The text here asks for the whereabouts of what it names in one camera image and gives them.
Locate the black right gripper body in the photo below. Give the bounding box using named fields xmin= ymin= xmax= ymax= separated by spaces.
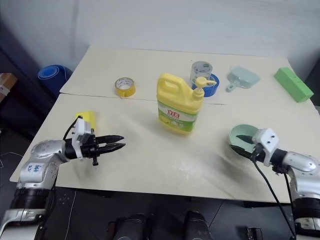
xmin=249 ymin=146 xmax=267 ymax=163

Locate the brown cardboard box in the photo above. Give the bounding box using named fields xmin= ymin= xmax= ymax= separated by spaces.
xmin=0 ymin=72 xmax=19 ymax=104

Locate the pale blue dustpan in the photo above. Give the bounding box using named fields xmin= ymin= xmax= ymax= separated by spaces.
xmin=225 ymin=65 xmax=262 ymax=93

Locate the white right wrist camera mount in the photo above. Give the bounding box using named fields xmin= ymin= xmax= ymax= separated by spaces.
xmin=251 ymin=127 xmax=280 ymax=167

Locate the yellow sponge block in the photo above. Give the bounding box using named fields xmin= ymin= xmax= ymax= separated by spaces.
xmin=75 ymin=110 xmax=97 ymax=130

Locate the green rectangular block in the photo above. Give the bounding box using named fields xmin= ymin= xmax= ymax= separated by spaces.
xmin=273 ymin=66 xmax=315 ymax=104

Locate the blue tape roll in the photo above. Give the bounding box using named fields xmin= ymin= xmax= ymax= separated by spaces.
xmin=191 ymin=73 xmax=221 ymax=98

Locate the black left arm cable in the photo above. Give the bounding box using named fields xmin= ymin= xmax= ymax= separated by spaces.
xmin=62 ymin=118 xmax=79 ymax=141

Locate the pale green bowl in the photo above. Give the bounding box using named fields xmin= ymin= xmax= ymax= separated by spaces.
xmin=228 ymin=124 xmax=260 ymax=154

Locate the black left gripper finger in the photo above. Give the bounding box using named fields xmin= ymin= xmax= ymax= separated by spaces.
xmin=99 ymin=143 xmax=127 ymax=154
xmin=95 ymin=134 xmax=125 ymax=145

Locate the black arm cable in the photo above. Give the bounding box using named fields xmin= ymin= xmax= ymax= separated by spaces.
xmin=62 ymin=118 xmax=79 ymax=141
xmin=250 ymin=146 xmax=299 ymax=240

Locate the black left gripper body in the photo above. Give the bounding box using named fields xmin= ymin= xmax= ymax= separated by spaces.
xmin=80 ymin=133 xmax=106 ymax=167

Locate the blue round stool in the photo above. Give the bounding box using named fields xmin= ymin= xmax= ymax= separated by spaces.
xmin=37 ymin=64 xmax=74 ymax=99

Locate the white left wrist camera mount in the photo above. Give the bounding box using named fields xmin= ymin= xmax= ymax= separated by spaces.
xmin=70 ymin=117 xmax=96 ymax=161

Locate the clear tape roll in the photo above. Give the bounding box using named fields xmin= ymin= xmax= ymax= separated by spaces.
xmin=191 ymin=60 xmax=214 ymax=86

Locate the yellow tape roll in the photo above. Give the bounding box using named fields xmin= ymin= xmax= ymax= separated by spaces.
xmin=114 ymin=77 xmax=137 ymax=99

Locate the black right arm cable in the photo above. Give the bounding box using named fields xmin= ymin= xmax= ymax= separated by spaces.
xmin=250 ymin=146 xmax=299 ymax=240

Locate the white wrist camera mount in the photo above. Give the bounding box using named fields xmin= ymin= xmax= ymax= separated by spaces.
xmin=70 ymin=117 xmax=96 ymax=161
xmin=251 ymin=127 xmax=280 ymax=167

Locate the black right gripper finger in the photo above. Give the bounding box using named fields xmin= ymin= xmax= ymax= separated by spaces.
xmin=228 ymin=144 xmax=255 ymax=160
xmin=235 ymin=134 xmax=256 ymax=145

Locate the yellow pump detergent bottle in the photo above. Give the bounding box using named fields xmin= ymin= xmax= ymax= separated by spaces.
xmin=156 ymin=72 xmax=217 ymax=137

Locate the thin white wire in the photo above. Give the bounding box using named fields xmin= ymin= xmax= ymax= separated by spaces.
xmin=68 ymin=189 xmax=78 ymax=240

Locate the dark rounded shape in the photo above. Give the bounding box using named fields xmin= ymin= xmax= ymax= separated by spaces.
xmin=183 ymin=210 xmax=209 ymax=240
xmin=107 ymin=213 xmax=149 ymax=240

